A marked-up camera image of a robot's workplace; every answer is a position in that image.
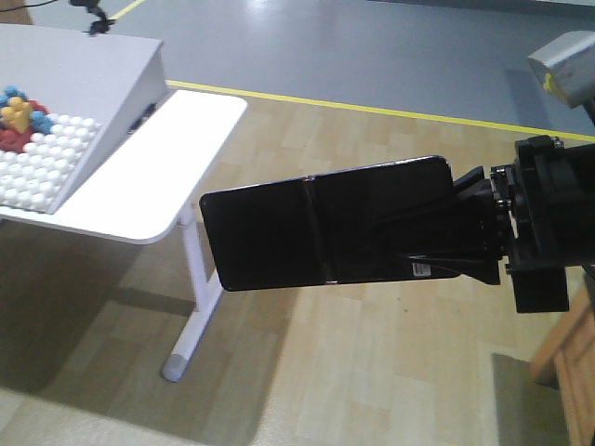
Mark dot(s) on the black phone holder clamp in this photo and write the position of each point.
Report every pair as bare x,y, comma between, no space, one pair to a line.
102,24

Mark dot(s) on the wooden bed frame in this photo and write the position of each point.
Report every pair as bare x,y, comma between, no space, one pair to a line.
566,358

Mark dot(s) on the colourful toy blocks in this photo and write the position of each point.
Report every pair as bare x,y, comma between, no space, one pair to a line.
21,117

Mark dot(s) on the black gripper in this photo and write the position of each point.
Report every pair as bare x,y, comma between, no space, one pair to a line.
546,196

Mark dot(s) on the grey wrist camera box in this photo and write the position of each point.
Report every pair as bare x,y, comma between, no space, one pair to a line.
565,67

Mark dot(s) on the white sloped peg board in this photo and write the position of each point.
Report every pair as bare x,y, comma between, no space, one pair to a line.
113,79

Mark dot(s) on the white adjustable desk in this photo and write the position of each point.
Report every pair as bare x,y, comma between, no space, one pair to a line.
146,188

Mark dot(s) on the black smartphone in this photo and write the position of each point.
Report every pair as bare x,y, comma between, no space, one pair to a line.
322,229

